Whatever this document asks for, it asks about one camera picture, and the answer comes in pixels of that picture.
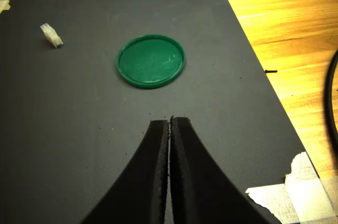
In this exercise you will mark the small white plastic terminal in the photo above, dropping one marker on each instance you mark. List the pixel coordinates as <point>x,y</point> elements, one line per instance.
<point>51,35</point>

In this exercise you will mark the dark grey mat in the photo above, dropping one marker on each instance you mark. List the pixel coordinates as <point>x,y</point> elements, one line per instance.
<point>79,129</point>

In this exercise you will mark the round green lid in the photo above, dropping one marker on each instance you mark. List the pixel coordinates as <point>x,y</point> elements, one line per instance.
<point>148,60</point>

